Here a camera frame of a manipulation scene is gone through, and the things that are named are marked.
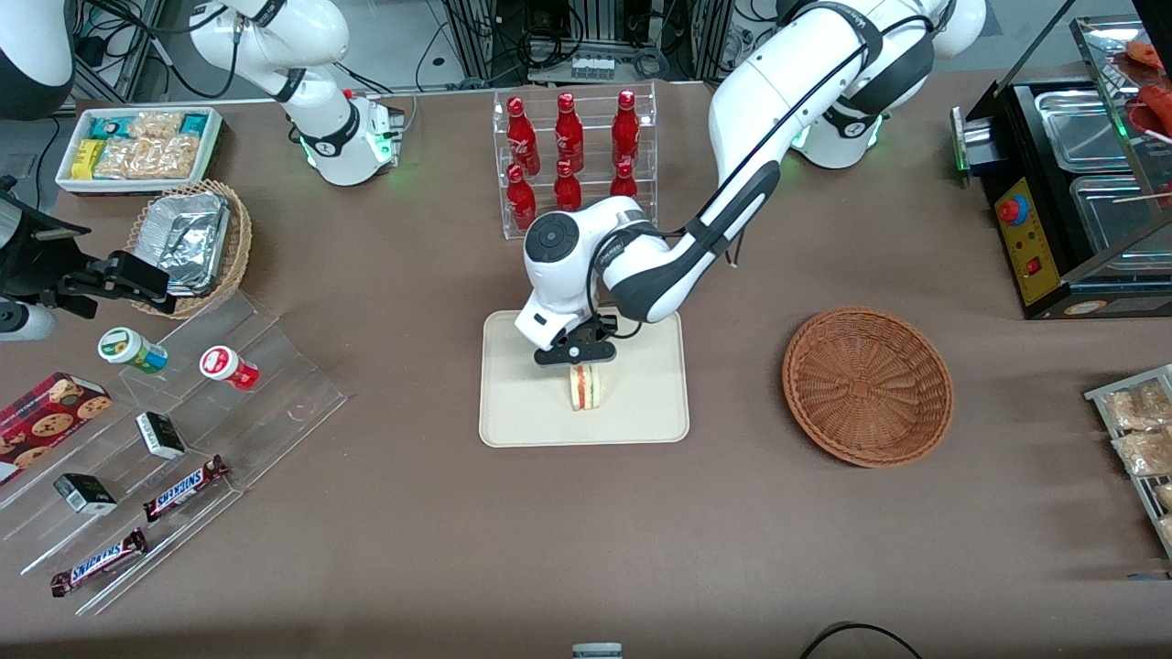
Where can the small black box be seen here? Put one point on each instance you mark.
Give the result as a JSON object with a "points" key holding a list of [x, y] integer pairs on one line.
{"points": [[84, 494], [161, 436]]}

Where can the small grey device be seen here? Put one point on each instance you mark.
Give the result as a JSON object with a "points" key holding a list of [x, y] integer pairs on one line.
{"points": [[597, 651]]}

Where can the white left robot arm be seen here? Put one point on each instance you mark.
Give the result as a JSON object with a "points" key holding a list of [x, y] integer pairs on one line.
{"points": [[760, 101]]}

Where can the teal snack packet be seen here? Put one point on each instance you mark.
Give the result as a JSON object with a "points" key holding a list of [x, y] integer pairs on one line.
{"points": [[108, 126]]}

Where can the clear bags of crackers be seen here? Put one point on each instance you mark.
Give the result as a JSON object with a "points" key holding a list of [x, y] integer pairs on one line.
{"points": [[151, 151]]}

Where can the stacked aluminium foil containers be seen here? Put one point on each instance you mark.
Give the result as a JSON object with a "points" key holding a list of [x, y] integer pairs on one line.
{"points": [[188, 240]]}

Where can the brown round wicker basket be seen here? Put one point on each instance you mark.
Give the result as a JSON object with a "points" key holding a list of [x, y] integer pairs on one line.
{"points": [[865, 384]]}

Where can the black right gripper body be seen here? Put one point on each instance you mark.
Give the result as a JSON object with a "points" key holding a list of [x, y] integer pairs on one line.
{"points": [[38, 266]]}

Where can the clear acrylic stepped shelf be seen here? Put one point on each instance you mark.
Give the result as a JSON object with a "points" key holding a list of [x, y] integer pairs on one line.
{"points": [[275, 375]]}

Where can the white plastic snack bin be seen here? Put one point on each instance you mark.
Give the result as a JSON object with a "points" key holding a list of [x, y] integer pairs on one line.
{"points": [[212, 151]]}

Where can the black hot food display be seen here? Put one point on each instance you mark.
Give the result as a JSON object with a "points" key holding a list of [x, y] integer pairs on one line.
{"points": [[1030, 256]]}

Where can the green lid cup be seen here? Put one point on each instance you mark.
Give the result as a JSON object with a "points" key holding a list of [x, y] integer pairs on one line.
{"points": [[128, 348]]}

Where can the grey power strip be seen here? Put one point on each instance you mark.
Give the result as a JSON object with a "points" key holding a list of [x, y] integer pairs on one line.
{"points": [[593, 67]]}

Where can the yellow snack packet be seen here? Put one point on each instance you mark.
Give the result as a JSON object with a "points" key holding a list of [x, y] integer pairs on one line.
{"points": [[86, 159]]}

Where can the cream rectangular tray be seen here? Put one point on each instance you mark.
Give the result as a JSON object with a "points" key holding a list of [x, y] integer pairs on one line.
{"points": [[641, 403]]}

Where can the red cola bottle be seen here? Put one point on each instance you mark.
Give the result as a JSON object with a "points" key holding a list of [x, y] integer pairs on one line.
{"points": [[569, 135], [522, 137], [625, 130], [623, 183], [568, 190], [522, 201]]}

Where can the triangular sandwich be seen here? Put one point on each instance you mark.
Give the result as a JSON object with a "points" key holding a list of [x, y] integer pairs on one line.
{"points": [[586, 389]]}

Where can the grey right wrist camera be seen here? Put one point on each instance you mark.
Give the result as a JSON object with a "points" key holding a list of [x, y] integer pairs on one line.
{"points": [[26, 322]]}

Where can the clear acrylic bottle rack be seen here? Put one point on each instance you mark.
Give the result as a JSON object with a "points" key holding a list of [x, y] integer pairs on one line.
{"points": [[502, 183]]}

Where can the tan wicker basket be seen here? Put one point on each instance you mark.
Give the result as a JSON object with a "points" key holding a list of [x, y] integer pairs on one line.
{"points": [[240, 247]]}

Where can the clear bag of snacks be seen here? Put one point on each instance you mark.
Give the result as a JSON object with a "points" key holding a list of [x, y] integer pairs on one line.
{"points": [[1140, 407], [1146, 453]]}

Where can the tray of wrapped snacks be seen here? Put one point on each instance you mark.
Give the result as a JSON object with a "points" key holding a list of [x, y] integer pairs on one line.
{"points": [[1099, 395]]}

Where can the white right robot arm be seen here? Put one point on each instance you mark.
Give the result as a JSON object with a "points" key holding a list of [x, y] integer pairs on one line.
{"points": [[311, 37]]}

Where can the Snickers chocolate bar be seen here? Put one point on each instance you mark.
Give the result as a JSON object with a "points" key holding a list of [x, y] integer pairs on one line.
{"points": [[183, 490], [96, 563]]}

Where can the red lid cup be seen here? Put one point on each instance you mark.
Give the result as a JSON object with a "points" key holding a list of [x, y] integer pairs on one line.
{"points": [[224, 366]]}

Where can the red cookie box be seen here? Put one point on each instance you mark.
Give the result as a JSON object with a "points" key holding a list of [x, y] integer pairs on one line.
{"points": [[46, 421]]}

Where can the orange sausage food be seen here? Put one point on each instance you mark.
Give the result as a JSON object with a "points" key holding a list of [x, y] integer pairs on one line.
{"points": [[1155, 105]]}

